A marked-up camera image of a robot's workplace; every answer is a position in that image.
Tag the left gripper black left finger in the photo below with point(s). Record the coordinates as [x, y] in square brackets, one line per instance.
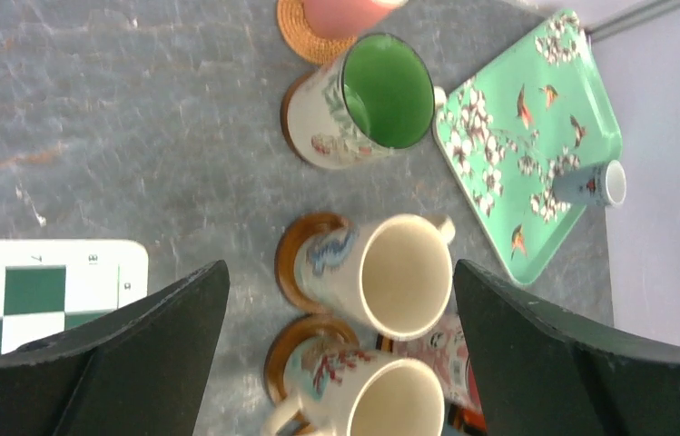
[139, 370]

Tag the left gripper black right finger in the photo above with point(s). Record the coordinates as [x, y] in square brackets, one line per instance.
[544, 370]

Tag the small white blue mug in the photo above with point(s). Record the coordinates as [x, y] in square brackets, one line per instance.
[602, 185]

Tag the large cream mug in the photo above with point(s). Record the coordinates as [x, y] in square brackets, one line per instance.
[393, 275]

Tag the brown wooden saucer coaster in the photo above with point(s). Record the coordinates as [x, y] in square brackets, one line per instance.
[300, 231]
[292, 335]
[285, 102]

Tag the white floral mug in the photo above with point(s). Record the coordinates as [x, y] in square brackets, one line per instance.
[342, 389]

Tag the green inside mug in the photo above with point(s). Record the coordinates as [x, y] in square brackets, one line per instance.
[375, 100]

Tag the light cork coaster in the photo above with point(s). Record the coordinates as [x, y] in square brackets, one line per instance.
[300, 38]

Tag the pink white mug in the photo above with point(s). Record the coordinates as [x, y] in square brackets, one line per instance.
[340, 19]

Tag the orange mug black handle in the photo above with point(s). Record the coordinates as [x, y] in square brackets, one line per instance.
[468, 420]

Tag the pink patterned mug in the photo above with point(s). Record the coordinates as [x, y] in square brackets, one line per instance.
[445, 351]

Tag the green white chessboard mat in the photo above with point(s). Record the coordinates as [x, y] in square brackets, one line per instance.
[50, 286]

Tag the mint green floral tray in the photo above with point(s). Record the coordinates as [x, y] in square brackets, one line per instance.
[536, 111]

